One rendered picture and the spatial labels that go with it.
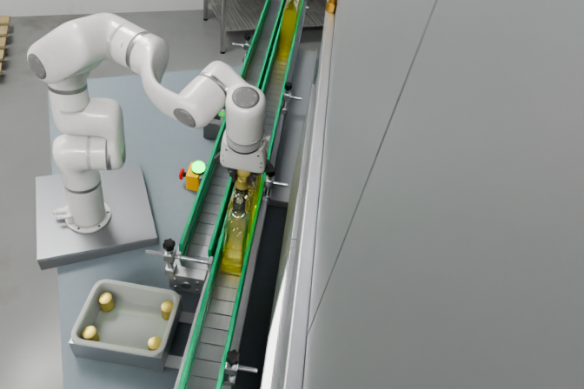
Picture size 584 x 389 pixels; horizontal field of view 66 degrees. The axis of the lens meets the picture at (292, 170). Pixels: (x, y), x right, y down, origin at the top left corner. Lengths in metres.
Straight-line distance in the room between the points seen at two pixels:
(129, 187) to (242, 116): 0.81
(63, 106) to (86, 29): 0.28
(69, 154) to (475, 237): 1.14
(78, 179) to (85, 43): 0.47
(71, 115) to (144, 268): 0.49
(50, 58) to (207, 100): 0.33
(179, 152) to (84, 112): 0.61
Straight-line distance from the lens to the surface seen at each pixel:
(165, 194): 1.57
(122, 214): 1.47
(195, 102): 0.81
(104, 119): 1.17
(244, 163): 0.96
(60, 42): 0.96
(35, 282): 2.36
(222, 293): 1.19
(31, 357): 2.19
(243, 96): 0.81
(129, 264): 1.41
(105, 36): 0.95
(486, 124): 0.17
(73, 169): 1.27
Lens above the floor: 1.92
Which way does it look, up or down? 44 degrees down
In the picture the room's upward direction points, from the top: 12 degrees clockwise
